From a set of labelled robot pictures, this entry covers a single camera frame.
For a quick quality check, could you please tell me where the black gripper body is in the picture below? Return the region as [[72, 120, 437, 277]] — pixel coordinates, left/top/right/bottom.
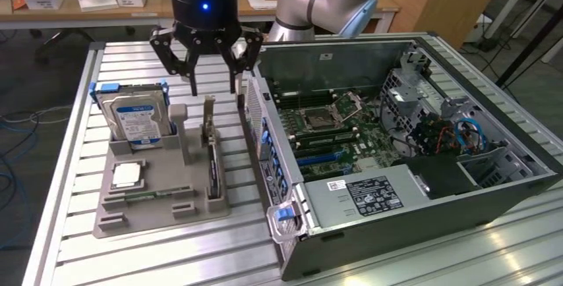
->
[[166, 0, 242, 42]]

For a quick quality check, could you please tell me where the metal socket cover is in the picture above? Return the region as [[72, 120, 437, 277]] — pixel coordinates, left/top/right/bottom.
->
[[333, 92, 368, 115]]

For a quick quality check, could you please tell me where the red black wire bundle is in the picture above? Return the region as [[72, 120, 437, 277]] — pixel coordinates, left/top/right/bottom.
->
[[417, 119, 458, 155]]

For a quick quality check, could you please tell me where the blue floor cable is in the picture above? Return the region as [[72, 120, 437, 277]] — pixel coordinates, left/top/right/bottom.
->
[[0, 114, 45, 250]]

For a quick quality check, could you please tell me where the black RAM stick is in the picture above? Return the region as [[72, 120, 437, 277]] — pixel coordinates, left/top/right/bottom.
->
[[293, 130, 357, 147]]

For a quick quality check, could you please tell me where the wooden cabinet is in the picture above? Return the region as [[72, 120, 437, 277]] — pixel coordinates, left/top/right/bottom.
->
[[397, 0, 500, 49]]

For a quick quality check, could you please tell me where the black open PC case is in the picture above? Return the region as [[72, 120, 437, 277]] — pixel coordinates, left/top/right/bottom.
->
[[236, 32, 563, 282]]

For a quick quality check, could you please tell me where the green Dell motherboard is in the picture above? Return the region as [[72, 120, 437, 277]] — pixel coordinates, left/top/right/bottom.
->
[[266, 81, 401, 183]]

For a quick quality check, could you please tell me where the grey power supply unit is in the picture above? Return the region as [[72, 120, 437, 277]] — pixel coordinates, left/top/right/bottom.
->
[[302, 163, 429, 229]]

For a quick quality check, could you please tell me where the wooden desk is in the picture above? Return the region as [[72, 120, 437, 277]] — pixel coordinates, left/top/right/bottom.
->
[[0, 0, 401, 32]]

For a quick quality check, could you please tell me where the blue disk wire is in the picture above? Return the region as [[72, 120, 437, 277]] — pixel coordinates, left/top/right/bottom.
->
[[454, 118, 486, 155]]

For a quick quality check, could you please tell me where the case latch blue tab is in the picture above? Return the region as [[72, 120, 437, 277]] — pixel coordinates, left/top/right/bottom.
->
[[265, 200, 309, 244]]

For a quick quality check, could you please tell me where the black office chair base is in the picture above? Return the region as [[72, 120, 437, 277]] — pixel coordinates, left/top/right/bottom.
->
[[31, 28, 96, 65]]

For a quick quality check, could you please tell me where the green RAM stick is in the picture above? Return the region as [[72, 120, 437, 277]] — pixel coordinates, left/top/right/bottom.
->
[[104, 188, 194, 200]]

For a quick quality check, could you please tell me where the CPU socket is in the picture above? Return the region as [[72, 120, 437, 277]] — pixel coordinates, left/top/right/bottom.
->
[[302, 106, 340, 132]]

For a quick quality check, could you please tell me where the blue expansion slot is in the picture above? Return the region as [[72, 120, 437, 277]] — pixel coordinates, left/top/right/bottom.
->
[[296, 154, 348, 167]]

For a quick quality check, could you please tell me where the metal disk bay cage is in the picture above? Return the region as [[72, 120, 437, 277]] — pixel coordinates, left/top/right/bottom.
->
[[377, 48, 445, 125]]

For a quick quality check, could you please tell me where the silver CPU chip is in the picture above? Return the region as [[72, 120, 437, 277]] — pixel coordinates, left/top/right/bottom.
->
[[109, 163, 144, 190]]

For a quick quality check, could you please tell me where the white square dish box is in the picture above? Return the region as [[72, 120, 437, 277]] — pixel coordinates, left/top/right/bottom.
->
[[76, 0, 120, 13]]

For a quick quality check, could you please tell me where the grey parts rack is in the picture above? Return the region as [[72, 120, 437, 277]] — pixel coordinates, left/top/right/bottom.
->
[[92, 103, 233, 239]]

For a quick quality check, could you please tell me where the hard disk blue label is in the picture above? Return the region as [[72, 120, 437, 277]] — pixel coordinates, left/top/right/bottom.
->
[[89, 81, 174, 150]]

